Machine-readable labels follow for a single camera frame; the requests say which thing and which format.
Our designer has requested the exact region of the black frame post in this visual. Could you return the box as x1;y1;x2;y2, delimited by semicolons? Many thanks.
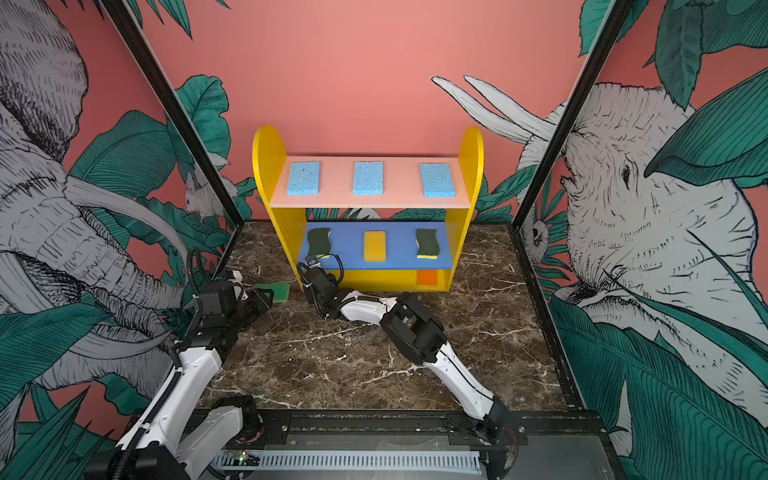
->
101;0;245;229
512;0;634;231

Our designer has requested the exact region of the orange yellow sponge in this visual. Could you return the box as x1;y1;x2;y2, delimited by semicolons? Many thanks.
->
417;270;439;287

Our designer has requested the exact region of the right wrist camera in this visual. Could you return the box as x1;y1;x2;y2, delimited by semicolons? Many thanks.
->
305;255;323;270

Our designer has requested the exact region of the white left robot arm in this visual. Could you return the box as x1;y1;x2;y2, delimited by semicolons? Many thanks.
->
83;280;275;479

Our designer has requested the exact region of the black right frame post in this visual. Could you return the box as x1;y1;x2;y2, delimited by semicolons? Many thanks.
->
512;0;634;231

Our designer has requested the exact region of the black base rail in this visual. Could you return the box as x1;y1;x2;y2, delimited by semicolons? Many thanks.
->
187;409;625;479

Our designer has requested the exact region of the yellow pink blue shelf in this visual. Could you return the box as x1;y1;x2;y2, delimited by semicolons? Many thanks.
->
252;126;485;291

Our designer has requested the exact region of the bright green sponge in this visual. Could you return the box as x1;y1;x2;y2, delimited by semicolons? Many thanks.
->
269;282;290;304

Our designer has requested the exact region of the white vent strip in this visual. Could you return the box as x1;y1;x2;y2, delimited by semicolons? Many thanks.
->
210;450;485;475

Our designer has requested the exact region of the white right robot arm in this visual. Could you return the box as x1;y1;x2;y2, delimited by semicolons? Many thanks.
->
297;262;526;445

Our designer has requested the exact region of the dark green sponge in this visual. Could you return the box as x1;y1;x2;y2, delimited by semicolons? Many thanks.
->
416;228;441;260
307;227;332;259

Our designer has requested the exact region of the blue sponge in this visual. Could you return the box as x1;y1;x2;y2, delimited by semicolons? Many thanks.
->
353;161;384;196
286;161;321;196
419;163;456;198

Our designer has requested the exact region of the black left frame post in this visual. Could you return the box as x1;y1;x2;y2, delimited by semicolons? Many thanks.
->
101;0;245;229

